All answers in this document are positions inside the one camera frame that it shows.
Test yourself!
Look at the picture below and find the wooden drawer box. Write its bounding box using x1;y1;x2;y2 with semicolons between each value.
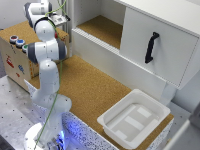
0;20;71;92

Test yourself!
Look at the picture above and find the blue button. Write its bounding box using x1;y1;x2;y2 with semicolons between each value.
15;38;26;49

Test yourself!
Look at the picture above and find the black door handle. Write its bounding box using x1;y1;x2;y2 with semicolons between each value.
144;31;161;65

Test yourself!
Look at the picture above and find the red button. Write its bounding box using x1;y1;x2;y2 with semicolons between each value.
9;35;19;45

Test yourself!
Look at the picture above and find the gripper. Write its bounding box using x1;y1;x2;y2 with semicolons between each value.
50;13;69;26

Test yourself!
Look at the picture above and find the white sliding door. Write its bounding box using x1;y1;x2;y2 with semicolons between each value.
119;6;200;90

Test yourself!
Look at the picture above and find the white cabinet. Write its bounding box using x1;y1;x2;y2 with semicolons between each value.
70;0;200;108

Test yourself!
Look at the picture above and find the green button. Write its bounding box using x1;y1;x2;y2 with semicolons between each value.
21;44;30;54

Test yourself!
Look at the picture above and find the green cable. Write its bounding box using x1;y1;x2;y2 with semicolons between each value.
33;0;70;150

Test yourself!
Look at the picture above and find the white plastic box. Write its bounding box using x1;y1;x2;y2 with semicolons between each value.
96;88;172;150

